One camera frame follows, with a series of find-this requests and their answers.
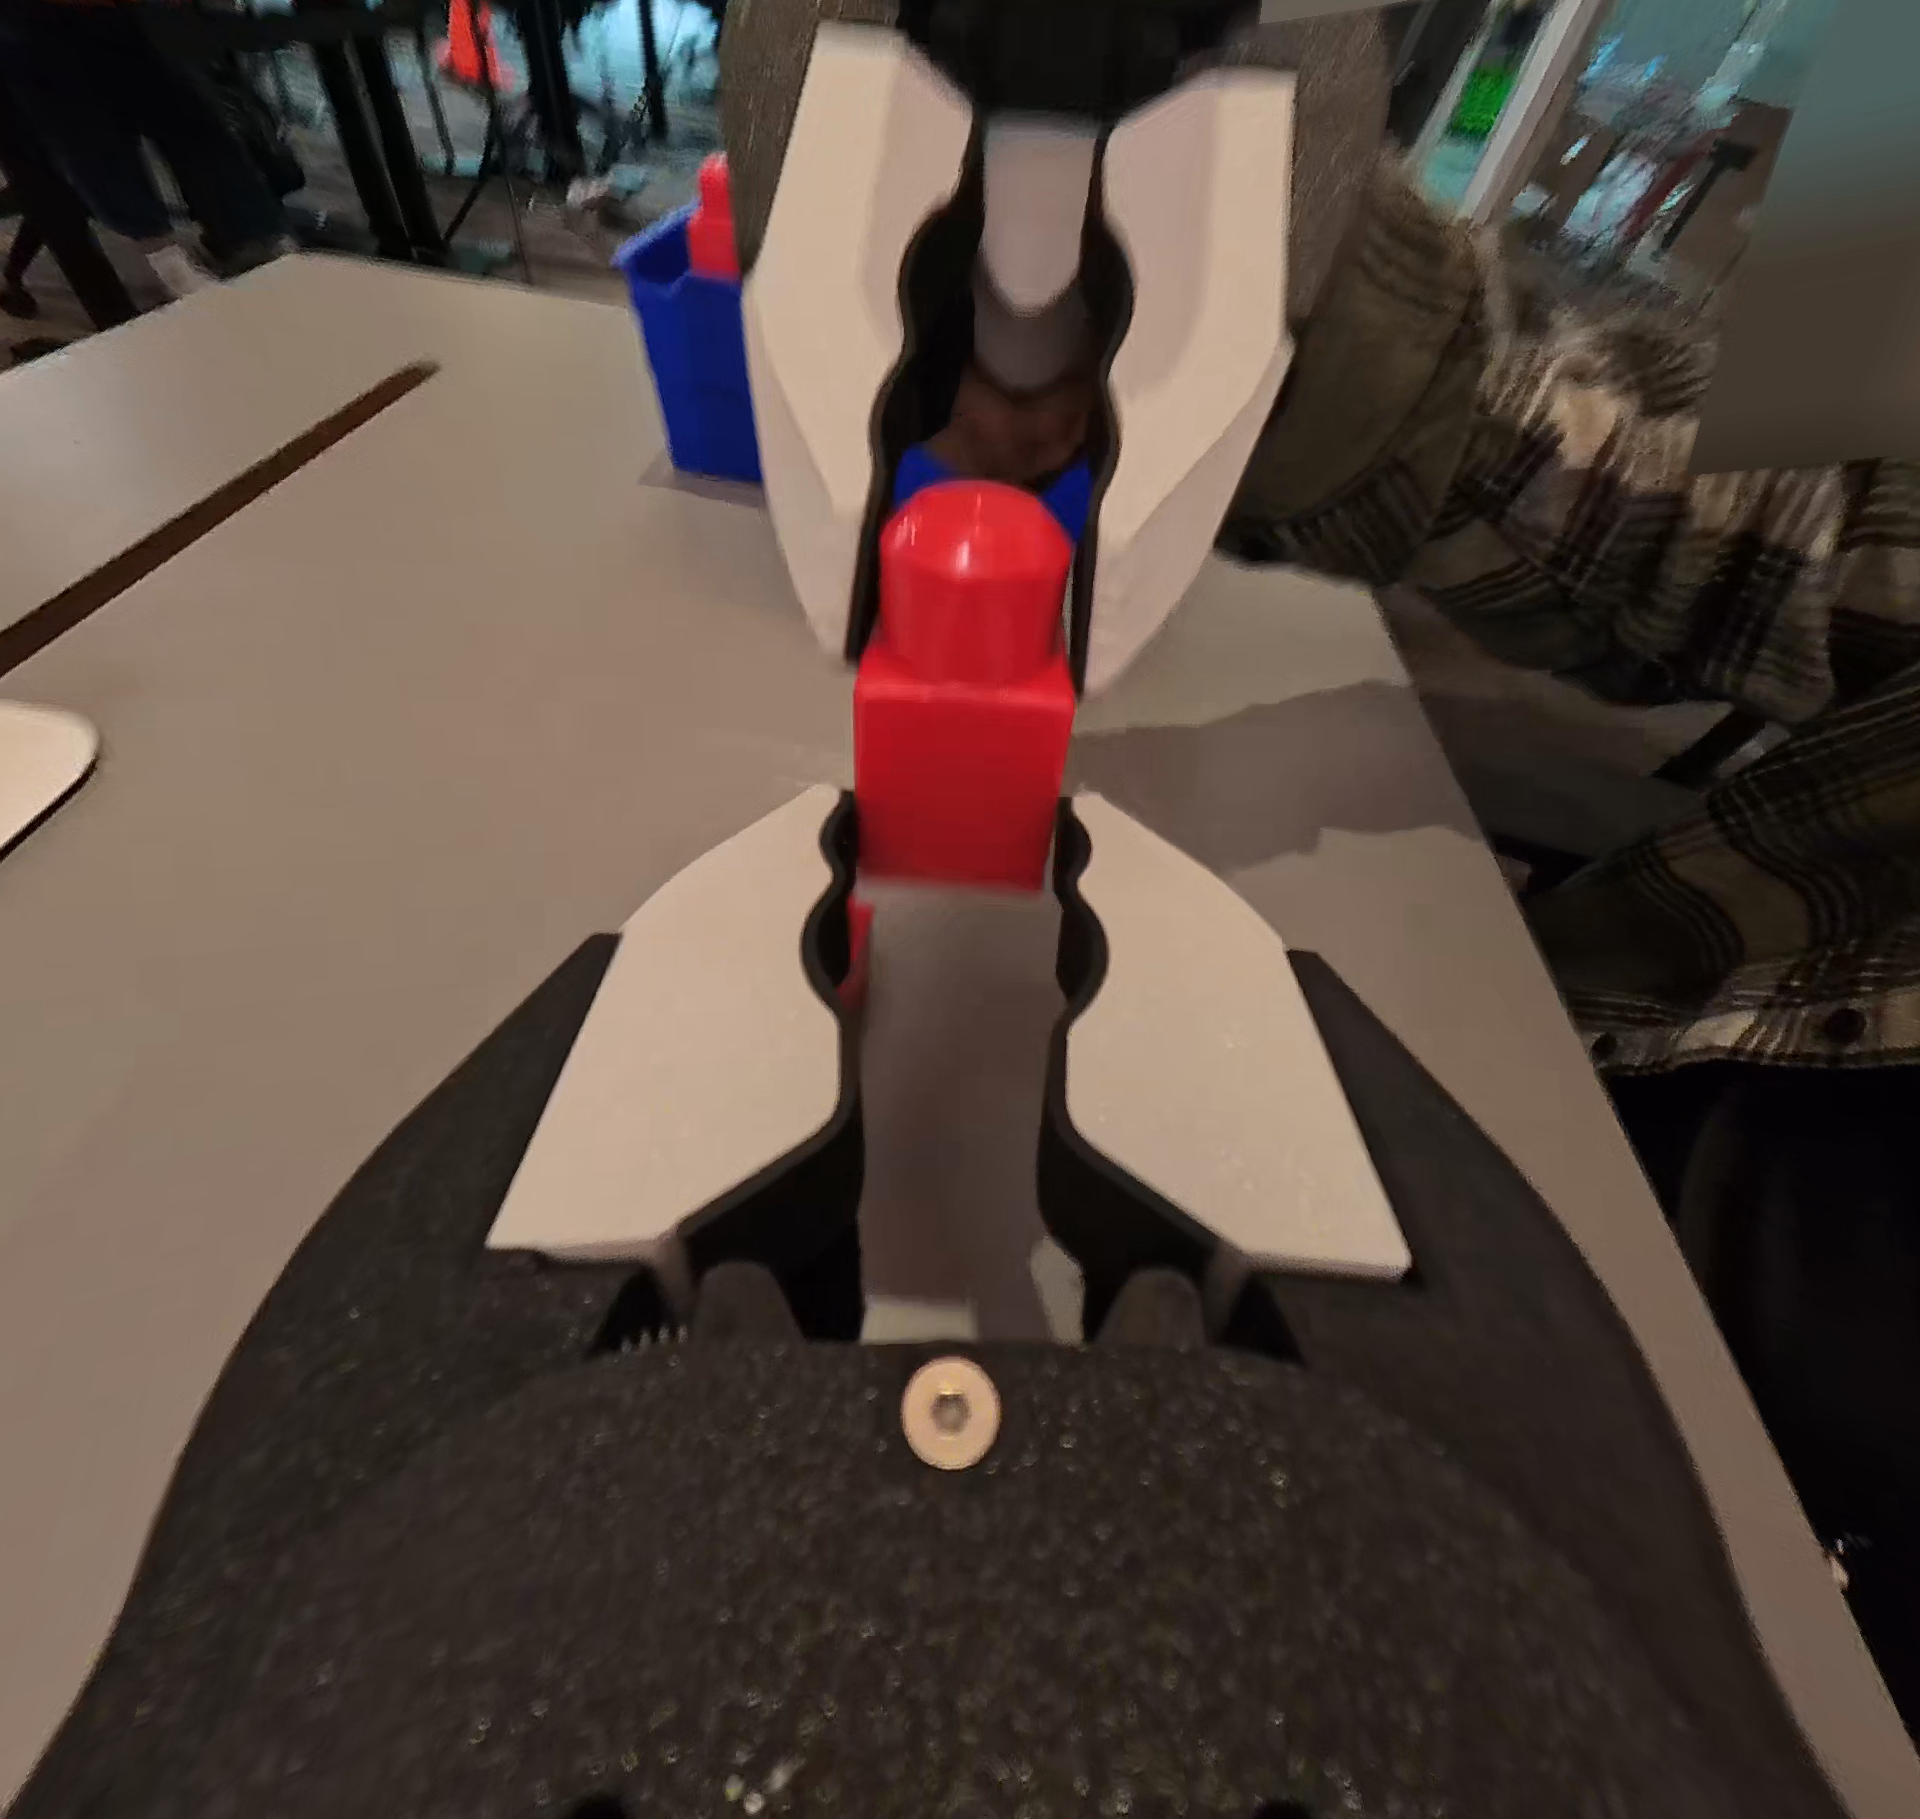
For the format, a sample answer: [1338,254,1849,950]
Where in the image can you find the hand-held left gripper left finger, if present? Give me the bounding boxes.
[484,783,864,1311]

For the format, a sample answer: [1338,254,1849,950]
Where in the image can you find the blue plastic bin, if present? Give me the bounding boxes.
[612,207,1094,538]

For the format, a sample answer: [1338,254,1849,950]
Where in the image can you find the person's legs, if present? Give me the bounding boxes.
[1595,1061,1920,1611]
[0,0,304,319]

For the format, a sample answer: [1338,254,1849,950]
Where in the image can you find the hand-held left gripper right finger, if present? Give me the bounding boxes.
[1053,791,1416,1323]

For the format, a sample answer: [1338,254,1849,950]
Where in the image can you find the person's right hand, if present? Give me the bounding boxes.
[940,357,1094,487]

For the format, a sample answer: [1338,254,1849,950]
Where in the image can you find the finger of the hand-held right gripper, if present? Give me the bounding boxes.
[737,18,991,670]
[1065,65,1299,694]

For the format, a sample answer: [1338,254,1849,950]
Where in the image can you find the person's torso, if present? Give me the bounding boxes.
[1520,680,1920,1078]

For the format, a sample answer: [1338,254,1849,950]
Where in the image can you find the person's right forearm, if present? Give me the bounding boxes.
[1221,185,1920,680]

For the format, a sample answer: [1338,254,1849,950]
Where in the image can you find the red mega block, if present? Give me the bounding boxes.
[684,150,743,279]
[843,480,1080,1017]

